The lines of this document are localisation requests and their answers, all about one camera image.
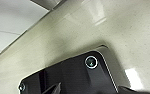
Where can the kitchen counter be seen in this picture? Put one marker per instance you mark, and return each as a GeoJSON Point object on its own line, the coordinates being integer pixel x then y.
{"type": "Point", "coordinates": [7, 23]}

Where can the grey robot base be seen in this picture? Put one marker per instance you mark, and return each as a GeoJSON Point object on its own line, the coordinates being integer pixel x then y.
{"type": "Point", "coordinates": [74, 78]}

